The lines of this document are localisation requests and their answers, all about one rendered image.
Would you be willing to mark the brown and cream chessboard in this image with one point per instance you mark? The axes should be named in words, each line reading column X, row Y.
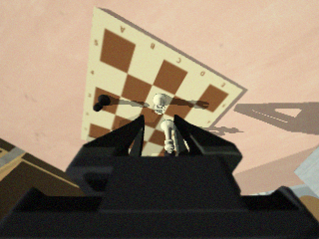
column 131, row 68

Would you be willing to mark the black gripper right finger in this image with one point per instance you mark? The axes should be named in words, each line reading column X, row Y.
column 203, row 142

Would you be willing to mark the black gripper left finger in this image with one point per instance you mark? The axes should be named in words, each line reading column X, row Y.
column 118, row 141

